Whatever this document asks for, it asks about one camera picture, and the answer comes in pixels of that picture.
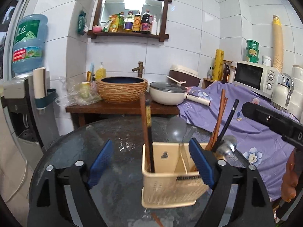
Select yellow soap bottle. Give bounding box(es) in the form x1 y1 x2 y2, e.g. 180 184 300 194
95 62 106 80

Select white microwave oven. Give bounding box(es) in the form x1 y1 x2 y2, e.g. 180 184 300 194
233 61 283 99

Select crumpled clear plastic bag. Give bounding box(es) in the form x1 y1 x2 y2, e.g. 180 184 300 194
55 74 101 108

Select brown glass bottle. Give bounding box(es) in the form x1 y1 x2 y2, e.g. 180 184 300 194
221 63 230 84

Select brass faucet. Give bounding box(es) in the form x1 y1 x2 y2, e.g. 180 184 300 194
132 61 144 78

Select yellow roll of wrap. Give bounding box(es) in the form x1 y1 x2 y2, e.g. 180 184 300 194
212 49 224 81

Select wooden framed wall shelf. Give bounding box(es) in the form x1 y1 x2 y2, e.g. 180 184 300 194
88 0 173 42

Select right hand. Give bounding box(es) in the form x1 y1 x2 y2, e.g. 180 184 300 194
281 150 298 202

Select stack of green bowls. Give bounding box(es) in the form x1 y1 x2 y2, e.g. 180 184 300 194
245 40 259 63

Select woven brown basin sink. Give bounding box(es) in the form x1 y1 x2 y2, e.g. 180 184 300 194
96 76 148 103

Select black chopstick gold band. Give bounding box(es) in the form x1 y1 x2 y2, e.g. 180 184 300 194
145 99 155 173

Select dark wooden counter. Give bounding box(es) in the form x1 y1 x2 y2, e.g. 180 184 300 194
65 100 179 128

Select green packet on wall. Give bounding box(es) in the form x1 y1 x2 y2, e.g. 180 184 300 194
77 10 88 35

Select white frying pan with lid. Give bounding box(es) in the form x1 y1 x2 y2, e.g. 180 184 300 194
149 82 211 106

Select beige perforated utensil holder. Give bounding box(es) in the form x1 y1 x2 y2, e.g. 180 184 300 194
141 142 209 208

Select dark soy sauce bottle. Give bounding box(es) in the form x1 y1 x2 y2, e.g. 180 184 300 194
140 9 152 34

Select blue water jug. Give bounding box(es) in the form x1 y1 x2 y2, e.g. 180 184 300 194
12 14 48 75

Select white kettle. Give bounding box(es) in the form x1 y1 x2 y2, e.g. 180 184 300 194
271 73 294 112

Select water dispenser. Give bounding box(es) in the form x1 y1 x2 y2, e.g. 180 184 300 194
1 75 48 154

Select black chopstick plain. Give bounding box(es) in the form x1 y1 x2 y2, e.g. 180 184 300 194
211 99 239 153

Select purple floral cloth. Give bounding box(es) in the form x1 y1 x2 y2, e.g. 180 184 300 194
178 82 294 201

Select tall stack paper cups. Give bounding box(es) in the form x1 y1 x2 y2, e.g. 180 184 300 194
273 14 283 73

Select clear plastic spoon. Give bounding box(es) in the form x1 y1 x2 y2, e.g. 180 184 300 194
166 116 187 173

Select brown white rice cooker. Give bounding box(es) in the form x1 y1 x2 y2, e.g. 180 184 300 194
169 65 201 87

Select metal soup spoon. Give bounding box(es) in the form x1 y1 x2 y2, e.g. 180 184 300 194
215 135 237 161

